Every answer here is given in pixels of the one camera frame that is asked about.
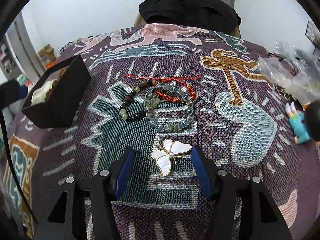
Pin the brown cardboard box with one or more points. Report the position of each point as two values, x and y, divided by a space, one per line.
46 55

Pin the small cartoon figurine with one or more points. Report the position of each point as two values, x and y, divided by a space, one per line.
304 124

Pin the clear plastic bag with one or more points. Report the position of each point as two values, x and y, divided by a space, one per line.
294 70

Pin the white butterfly brooch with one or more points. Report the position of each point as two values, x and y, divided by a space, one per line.
171 150

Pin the black jewelry box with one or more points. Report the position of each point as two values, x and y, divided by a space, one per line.
59 109

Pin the black jacket on chair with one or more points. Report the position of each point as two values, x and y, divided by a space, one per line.
207 14

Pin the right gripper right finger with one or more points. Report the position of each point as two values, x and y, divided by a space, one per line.
260 216

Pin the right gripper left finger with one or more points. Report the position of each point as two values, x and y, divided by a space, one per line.
66 220

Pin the patterned purple woven blanket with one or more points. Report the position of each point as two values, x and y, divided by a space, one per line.
156 82

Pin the black wire basket shelf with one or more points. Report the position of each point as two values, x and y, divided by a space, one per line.
312 33

